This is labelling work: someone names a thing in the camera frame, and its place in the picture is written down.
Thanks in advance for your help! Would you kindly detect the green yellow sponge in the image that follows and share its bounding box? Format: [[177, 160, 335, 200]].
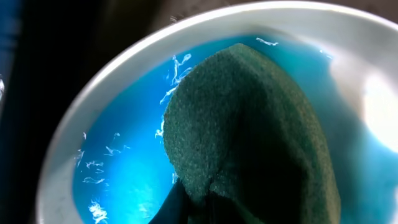
[[163, 44, 341, 223]]

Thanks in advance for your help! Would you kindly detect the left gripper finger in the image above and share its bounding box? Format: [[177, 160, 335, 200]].
[[149, 179, 191, 224]]

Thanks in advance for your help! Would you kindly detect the white plate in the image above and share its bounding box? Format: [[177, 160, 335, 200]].
[[37, 1, 397, 223]]

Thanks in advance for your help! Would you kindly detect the black large serving tray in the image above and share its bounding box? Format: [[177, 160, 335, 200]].
[[1, 1, 397, 223]]

